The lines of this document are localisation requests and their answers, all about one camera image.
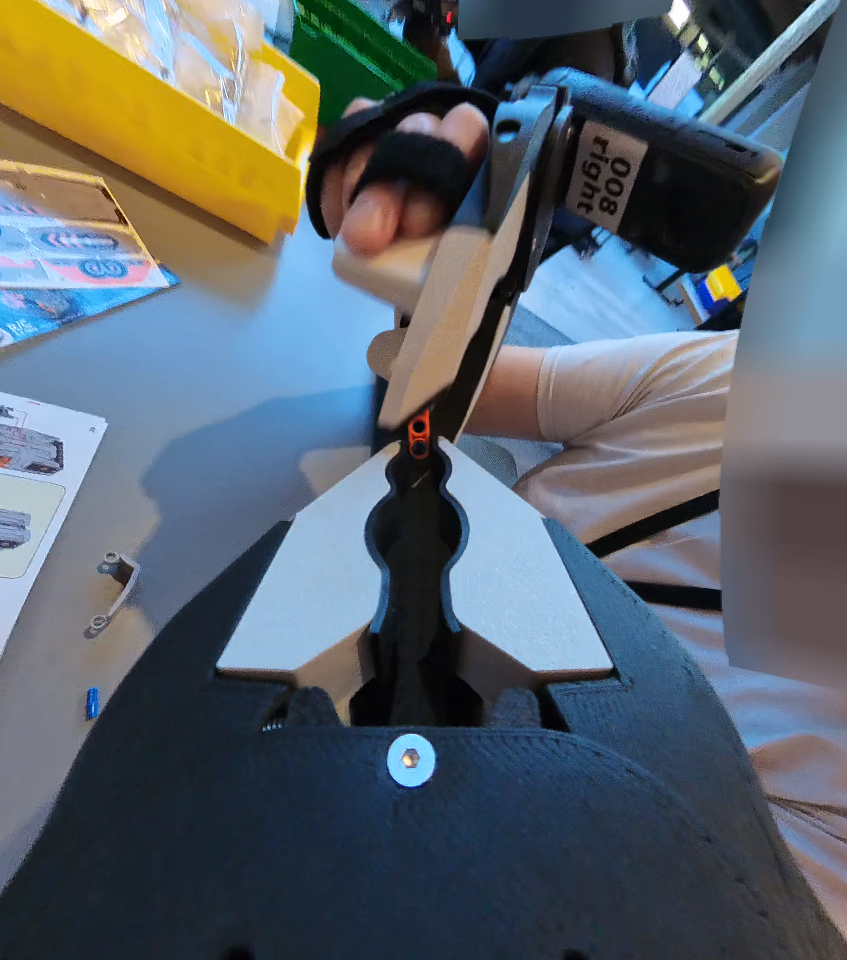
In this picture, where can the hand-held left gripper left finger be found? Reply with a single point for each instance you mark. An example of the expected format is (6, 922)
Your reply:
(303, 600)

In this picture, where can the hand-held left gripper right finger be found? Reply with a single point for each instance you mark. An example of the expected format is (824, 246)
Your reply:
(521, 600)

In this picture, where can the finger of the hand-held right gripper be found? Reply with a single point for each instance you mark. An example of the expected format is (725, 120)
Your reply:
(480, 375)
(453, 330)

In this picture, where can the orange angled connector piece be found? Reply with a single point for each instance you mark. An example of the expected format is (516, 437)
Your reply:
(412, 437)

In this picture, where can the person's right forearm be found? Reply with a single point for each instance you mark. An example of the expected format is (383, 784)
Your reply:
(513, 390)

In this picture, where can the grey desk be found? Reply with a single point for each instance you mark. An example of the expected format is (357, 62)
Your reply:
(243, 337)

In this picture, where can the person's right hand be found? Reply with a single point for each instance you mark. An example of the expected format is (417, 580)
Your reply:
(378, 217)

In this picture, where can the pale wooden pole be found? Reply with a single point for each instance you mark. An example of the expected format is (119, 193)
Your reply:
(768, 60)

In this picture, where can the grey curved panel piece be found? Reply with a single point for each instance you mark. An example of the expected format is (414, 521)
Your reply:
(122, 581)

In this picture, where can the blue connector pin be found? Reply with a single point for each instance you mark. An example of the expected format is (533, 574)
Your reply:
(92, 703)

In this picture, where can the green storage bin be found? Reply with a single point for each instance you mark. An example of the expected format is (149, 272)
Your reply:
(348, 45)

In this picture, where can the open instruction manual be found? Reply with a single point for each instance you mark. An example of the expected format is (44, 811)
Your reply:
(11, 480)

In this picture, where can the pile of clear plastic bags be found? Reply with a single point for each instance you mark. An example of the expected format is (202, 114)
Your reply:
(191, 52)

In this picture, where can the yellow storage bin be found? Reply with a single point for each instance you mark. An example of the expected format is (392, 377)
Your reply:
(131, 120)

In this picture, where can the sticker sheet on cardboard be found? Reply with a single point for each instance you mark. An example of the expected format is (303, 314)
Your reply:
(33, 217)

